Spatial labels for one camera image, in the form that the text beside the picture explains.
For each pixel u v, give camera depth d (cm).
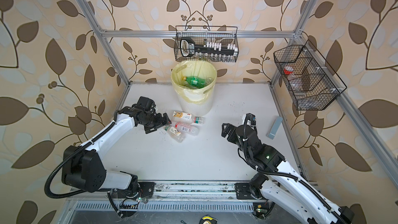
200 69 97
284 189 47
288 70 81
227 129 64
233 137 64
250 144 51
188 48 84
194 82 99
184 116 96
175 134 88
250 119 63
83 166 42
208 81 92
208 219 65
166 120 77
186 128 91
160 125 75
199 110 102
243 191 72
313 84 73
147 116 71
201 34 90
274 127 91
